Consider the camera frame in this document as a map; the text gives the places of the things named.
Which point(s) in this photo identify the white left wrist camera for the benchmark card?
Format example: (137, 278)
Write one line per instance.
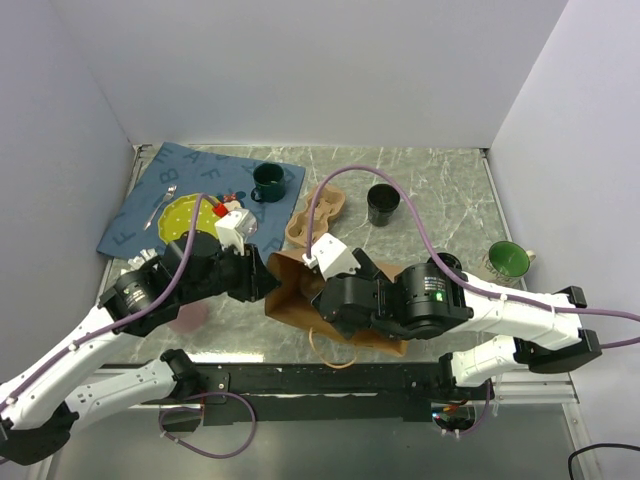
(235, 228)

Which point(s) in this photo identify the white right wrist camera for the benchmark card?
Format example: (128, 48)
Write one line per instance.
(331, 257)

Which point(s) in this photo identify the silver fork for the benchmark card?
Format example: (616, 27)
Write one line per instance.
(169, 194)

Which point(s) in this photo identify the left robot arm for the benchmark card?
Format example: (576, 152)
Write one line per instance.
(44, 405)

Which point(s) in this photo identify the black cup stack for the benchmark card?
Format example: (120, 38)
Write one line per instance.
(382, 201)

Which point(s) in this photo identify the pink straw cup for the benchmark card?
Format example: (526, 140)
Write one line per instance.
(190, 318)

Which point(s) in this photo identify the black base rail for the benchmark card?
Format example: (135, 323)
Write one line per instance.
(306, 392)

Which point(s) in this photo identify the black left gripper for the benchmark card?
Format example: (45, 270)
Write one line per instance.
(255, 279)

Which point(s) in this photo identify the blue alphabet placemat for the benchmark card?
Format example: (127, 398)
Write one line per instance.
(194, 172)

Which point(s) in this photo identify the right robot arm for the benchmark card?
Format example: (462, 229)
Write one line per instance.
(427, 300)

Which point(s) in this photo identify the green dotted plate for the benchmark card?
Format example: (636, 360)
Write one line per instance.
(176, 218)

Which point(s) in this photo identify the dark green mug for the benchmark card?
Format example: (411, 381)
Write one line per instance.
(270, 185)

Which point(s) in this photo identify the brown paper bag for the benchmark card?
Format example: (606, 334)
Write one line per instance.
(288, 306)

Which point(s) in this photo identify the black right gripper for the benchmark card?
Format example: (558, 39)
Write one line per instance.
(368, 270)

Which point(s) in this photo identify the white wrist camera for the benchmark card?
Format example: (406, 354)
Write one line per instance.
(331, 257)
(235, 228)

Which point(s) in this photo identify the brown pulp cup carrier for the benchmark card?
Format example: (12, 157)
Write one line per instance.
(310, 284)

